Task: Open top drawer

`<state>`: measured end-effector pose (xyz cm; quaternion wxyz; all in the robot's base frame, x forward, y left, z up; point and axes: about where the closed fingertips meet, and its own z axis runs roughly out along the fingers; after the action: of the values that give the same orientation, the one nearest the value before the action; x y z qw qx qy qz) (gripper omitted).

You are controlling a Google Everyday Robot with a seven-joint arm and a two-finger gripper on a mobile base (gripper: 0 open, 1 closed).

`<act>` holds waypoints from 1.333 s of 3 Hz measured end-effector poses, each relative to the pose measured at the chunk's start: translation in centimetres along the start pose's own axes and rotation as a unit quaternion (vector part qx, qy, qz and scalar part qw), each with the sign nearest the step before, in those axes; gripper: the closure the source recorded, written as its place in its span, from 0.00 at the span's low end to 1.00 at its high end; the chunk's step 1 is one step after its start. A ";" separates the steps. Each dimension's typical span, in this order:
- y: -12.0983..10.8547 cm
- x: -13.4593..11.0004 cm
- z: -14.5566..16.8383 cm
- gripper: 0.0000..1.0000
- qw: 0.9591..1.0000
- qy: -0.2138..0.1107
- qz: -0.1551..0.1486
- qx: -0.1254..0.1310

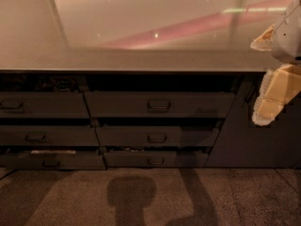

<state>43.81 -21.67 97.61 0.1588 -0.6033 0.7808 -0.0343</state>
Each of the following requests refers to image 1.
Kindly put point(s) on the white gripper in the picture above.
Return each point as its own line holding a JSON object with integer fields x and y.
{"x": 289, "y": 38}

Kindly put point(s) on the dark drawer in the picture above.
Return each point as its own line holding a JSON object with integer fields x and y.
{"x": 142, "y": 104}
{"x": 43, "y": 105}
{"x": 119, "y": 159}
{"x": 48, "y": 136}
{"x": 53, "y": 161}
{"x": 157, "y": 136}

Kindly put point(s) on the dark round item in drawer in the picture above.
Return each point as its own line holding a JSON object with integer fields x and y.
{"x": 63, "y": 84}

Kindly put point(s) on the white flat item in drawer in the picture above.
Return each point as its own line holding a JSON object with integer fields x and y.
{"x": 53, "y": 152}

